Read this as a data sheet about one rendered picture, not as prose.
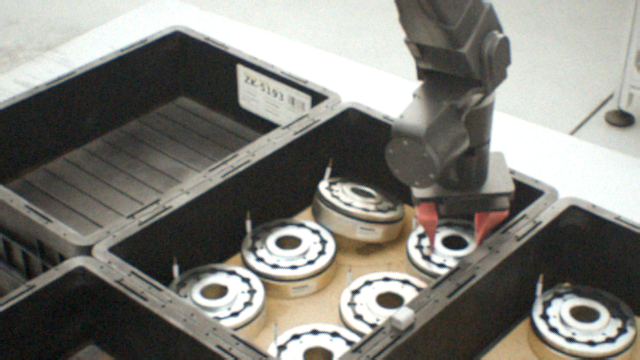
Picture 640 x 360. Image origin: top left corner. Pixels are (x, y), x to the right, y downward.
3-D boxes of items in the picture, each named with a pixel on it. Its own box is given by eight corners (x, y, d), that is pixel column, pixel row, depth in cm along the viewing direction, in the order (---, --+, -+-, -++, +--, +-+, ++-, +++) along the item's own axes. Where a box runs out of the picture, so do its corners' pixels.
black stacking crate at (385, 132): (347, 180, 143) (348, 102, 136) (551, 280, 127) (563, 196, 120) (99, 342, 119) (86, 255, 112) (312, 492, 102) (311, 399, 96)
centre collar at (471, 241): (449, 227, 126) (450, 223, 126) (486, 245, 124) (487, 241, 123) (422, 248, 123) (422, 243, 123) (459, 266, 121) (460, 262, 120)
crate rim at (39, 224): (179, 38, 154) (177, 21, 153) (348, 114, 138) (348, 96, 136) (-86, 159, 130) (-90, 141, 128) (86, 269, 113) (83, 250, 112)
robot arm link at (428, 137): (510, 26, 105) (430, 12, 110) (445, 88, 98) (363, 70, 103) (517, 135, 112) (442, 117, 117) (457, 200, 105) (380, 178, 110)
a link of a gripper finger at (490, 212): (503, 262, 121) (511, 196, 115) (436, 267, 121) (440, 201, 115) (491, 219, 126) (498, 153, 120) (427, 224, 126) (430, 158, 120)
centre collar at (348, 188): (358, 185, 132) (360, 180, 132) (391, 203, 129) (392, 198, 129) (332, 190, 128) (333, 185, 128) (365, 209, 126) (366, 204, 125)
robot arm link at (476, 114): (507, 77, 110) (455, 59, 113) (471, 114, 106) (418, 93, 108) (501, 134, 114) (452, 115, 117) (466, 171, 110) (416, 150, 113)
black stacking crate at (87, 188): (184, 100, 159) (178, 26, 153) (345, 179, 143) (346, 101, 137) (-67, 228, 135) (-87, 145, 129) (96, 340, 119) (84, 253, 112)
